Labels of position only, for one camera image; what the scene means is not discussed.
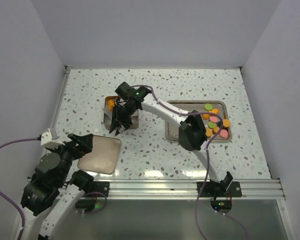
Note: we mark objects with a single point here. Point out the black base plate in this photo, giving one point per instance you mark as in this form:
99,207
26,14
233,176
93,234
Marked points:
98,189
216,190

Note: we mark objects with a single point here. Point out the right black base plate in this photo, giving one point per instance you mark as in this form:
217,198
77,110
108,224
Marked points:
216,190

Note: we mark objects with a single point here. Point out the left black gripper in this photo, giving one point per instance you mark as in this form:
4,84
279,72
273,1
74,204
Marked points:
84,144

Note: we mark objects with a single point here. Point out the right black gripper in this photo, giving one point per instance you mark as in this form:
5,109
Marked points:
117,117

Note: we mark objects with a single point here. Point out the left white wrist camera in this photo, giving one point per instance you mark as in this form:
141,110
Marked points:
49,139

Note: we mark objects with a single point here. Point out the orange sandwich cookie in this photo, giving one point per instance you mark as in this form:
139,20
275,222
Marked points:
209,132

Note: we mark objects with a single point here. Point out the silver metal tray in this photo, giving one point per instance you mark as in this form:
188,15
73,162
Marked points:
172,132

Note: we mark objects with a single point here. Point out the aluminium rail frame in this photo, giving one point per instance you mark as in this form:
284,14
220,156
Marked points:
264,189

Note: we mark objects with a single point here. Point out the gold cookie tin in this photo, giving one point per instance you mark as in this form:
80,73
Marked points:
107,117

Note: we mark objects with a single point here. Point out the gold tin lid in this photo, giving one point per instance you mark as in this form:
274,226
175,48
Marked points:
103,157

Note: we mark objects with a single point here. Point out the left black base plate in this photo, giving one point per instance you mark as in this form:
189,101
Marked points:
98,189

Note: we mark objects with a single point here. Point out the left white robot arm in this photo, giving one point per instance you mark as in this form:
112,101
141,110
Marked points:
41,215

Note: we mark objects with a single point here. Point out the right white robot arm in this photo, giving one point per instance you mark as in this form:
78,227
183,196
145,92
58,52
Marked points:
191,129

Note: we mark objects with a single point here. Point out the green macaron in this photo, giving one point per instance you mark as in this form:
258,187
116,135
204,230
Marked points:
208,107

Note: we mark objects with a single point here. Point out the pink macaron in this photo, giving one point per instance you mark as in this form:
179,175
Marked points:
213,119

